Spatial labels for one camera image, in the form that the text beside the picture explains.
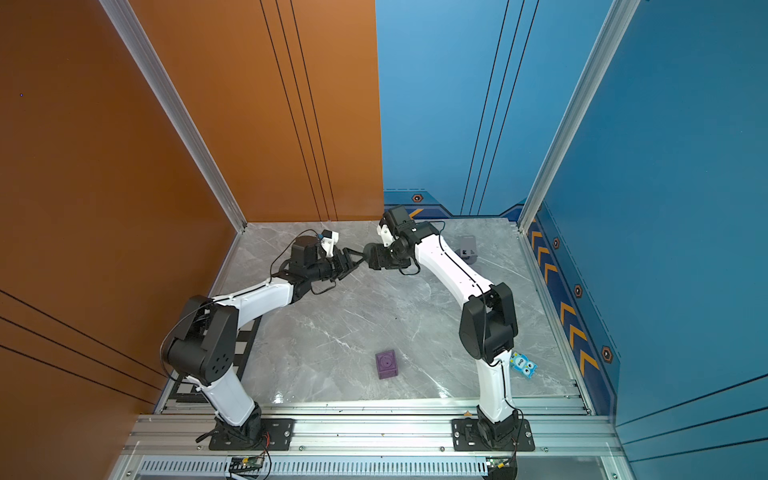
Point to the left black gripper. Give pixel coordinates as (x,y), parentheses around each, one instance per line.
(348,263)

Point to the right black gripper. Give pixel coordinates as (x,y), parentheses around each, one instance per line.
(383,262)

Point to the purple-grey phone stand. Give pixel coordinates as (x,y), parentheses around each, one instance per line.
(467,249)

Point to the dark grey round phone stand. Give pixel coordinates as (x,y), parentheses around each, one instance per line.
(368,250)

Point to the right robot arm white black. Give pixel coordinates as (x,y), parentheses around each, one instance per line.
(488,322)

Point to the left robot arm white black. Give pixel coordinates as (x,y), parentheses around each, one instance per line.
(201,346)

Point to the purple square box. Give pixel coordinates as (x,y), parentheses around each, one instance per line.
(386,364)

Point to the blue cartoon sticker card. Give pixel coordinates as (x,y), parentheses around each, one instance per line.
(523,365)

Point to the black white checkerboard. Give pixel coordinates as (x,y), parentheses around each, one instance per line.
(184,392)

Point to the green circuit board left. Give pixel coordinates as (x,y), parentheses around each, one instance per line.
(248,467)

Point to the circuit board right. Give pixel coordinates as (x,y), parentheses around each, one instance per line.
(502,469)

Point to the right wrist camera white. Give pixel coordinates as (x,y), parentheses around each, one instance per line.
(385,233)

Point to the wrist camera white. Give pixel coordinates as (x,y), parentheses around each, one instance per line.
(328,242)
(385,233)

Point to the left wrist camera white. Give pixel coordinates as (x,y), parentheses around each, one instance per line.
(328,242)

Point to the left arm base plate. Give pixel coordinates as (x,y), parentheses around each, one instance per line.
(256,434)

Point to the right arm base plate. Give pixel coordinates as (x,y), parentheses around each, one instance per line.
(472,434)

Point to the aluminium front rail frame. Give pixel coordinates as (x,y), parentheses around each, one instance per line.
(379,439)

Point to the left aluminium corner post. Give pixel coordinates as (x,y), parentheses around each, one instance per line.
(129,28)

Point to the aluminium corner post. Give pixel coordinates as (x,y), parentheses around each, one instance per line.
(606,44)
(129,28)

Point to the right aluminium corner post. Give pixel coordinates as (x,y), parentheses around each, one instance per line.
(606,44)

